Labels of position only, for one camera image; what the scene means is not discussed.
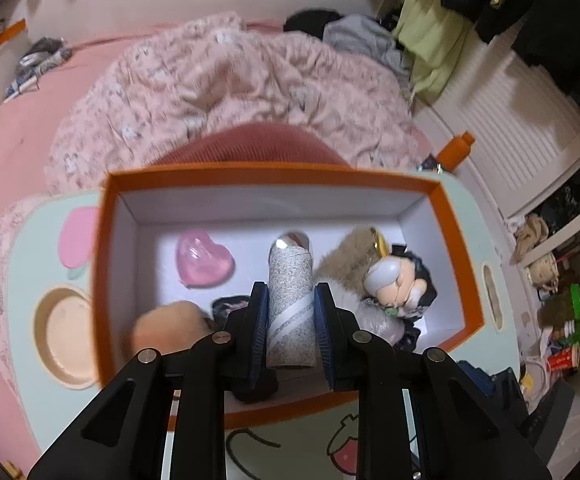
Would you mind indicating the black floor bag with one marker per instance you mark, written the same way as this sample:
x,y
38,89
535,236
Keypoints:
x,y
545,410

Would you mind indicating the pink heart-shaped case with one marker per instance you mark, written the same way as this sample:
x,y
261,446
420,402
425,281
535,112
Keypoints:
x,y
202,260

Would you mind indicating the pink bed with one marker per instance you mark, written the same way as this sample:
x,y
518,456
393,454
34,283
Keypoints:
x,y
20,135

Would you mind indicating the black lace cloth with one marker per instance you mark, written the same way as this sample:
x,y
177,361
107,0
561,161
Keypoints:
x,y
227,307

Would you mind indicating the grey knit bundle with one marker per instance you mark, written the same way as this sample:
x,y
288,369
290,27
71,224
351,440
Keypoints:
x,y
40,52

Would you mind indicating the beige fur scrunchie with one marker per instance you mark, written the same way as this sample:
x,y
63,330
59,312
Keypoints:
x,y
342,260

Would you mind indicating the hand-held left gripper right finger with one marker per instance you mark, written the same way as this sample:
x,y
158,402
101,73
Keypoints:
x,y
322,345

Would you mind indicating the grey garment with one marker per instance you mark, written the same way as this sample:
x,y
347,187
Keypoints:
x,y
360,35

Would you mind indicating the blue white patterned cloth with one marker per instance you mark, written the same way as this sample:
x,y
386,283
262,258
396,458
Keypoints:
x,y
30,74

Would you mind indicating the black garment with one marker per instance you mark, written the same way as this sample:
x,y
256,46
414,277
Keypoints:
x,y
305,20

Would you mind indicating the red cup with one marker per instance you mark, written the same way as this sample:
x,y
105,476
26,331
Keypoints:
x,y
565,360

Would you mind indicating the peach round puff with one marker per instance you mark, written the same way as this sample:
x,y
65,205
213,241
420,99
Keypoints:
x,y
170,325

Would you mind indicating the orange cardboard box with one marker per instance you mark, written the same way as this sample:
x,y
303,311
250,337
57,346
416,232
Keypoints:
x,y
270,200

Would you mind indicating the beige plush toy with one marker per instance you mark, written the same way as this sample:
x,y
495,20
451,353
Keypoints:
x,y
530,232

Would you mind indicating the pink floral blanket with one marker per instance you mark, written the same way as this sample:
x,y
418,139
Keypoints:
x,y
220,85

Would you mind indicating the orange bottle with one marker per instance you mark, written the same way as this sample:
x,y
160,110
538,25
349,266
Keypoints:
x,y
455,152

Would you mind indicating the silver glitter tube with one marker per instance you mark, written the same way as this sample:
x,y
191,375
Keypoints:
x,y
290,300

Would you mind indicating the yellow-green garment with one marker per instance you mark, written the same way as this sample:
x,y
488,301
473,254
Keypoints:
x,y
435,45

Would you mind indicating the mint green bed tray table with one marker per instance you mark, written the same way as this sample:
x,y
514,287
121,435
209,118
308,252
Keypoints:
x,y
40,245

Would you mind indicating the black hanging clothes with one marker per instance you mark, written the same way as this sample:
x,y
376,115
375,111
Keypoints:
x,y
545,0

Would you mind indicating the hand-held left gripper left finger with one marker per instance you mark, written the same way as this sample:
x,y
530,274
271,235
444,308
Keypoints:
x,y
257,340

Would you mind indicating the cartoon mouse doll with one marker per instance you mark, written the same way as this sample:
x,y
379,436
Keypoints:
x,y
395,275

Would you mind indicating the white louvered door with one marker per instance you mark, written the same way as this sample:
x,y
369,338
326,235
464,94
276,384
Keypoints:
x,y
520,125

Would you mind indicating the small orange box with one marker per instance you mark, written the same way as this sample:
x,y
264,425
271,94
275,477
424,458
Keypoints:
x,y
10,31

